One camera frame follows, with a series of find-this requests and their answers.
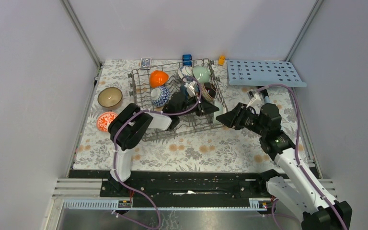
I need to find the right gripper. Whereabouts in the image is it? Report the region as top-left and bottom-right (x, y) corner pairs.
(215, 103), (267, 137)

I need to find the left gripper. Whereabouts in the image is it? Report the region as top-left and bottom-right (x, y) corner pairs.
(177, 92), (219, 117)

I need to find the dark brown patterned bowl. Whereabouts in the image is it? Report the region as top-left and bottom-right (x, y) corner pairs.
(201, 82), (217, 103)

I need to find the grey wire dish rack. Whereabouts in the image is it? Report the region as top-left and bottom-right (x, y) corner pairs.
(128, 58), (227, 141)

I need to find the brown glazed bowl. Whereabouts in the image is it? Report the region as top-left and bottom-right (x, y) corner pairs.
(97, 87), (123, 110)

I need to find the red and white bowl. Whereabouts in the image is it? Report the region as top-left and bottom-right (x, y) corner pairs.
(96, 112), (117, 132)

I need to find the pale green bowl front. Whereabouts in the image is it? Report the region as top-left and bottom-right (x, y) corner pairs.
(213, 100), (227, 125)

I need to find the pale green bowl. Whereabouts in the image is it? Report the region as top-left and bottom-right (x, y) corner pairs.
(192, 66), (211, 83)
(213, 100), (227, 125)

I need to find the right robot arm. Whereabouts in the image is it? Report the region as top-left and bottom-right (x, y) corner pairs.
(216, 103), (352, 230)

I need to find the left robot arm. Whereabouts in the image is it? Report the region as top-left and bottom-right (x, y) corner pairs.
(108, 81), (219, 197)

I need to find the floral tablecloth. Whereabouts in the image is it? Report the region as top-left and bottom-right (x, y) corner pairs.
(72, 60), (297, 173)

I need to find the pale green bowl back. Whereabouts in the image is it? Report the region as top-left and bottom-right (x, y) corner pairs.
(192, 66), (211, 83)

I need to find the blue floral white bowl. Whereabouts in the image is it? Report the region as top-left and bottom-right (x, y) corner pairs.
(177, 66), (194, 80)

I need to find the blue zigzag patterned bowl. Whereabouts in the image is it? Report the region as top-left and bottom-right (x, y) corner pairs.
(150, 86), (170, 107)

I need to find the light blue perforated board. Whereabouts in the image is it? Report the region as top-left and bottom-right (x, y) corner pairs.
(227, 59), (307, 88)

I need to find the orange toy block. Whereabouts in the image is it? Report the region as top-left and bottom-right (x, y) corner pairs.
(218, 55), (226, 66)

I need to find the blue toy car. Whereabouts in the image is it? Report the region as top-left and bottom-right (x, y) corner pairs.
(182, 54), (193, 67)

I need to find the orange bowl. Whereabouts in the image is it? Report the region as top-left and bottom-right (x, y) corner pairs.
(149, 70), (169, 88)

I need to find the playing card box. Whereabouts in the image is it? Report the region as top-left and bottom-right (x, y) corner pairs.
(139, 57), (152, 70)

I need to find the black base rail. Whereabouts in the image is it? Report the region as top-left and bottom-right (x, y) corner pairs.
(69, 169), (280, 204)

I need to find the white slotted cable duct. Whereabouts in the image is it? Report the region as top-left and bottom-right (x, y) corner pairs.
(64, 198), (272, 211)

